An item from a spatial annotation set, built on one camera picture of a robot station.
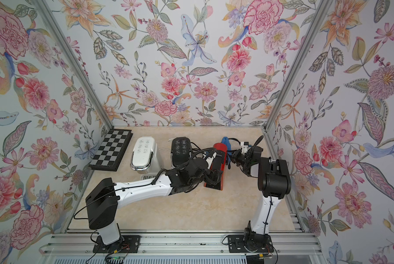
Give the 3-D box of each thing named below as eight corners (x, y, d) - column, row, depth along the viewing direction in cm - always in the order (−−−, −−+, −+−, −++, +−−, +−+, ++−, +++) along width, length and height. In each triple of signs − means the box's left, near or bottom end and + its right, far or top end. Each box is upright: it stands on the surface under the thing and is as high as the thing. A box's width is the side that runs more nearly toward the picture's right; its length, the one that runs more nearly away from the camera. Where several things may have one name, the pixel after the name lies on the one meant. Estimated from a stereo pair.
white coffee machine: (140, 188, 93) (126, 166, 75) (146, 161, 105) (135, 136, 86) (158, 188, 93) (149, 166, 75) (163, 161, 105) (156, 136, 86)
